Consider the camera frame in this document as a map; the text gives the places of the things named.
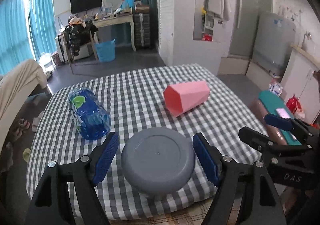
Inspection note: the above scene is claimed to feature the grey plastic cup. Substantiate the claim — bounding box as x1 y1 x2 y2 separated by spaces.
121 127 195 196

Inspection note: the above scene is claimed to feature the pink faceted cup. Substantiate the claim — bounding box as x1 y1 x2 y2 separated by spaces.
163 81 210 117

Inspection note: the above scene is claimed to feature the teal stool seat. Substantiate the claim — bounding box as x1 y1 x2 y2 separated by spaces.
258 90 301 145

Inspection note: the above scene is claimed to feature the green slipper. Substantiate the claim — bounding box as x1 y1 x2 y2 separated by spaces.
22 148 31 163

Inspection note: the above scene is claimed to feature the white washing machine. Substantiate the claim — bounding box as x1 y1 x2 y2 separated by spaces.
252 12 296 77

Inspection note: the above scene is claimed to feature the blue plastic bottle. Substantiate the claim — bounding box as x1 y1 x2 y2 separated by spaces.
68 87 111 140

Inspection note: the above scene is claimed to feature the bed with beige blanket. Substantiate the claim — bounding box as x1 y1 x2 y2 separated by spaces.
0 59 51 145

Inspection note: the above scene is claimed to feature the grey white checkered tablecloth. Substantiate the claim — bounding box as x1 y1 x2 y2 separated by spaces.
26 64 266 220

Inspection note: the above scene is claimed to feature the white wardrobe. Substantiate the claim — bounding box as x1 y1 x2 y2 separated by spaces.
157 0 234 75

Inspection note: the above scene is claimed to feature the blue laundry basket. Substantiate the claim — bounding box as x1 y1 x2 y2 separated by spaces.
94 39 116 63

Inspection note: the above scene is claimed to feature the black drawer cabinet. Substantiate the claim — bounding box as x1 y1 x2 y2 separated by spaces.
133 13 151 48

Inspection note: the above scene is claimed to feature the wooden chair with clothes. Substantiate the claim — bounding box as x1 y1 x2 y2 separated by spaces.
64 15 98 65

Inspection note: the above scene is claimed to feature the blue window curtain left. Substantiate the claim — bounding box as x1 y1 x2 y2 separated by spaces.
1 0 57 75

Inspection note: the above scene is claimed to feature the cream wooden desk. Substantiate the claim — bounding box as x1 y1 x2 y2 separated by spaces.
93 14 136 51

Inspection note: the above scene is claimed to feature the black flat television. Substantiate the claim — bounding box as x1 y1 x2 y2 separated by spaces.
70 0 103 14

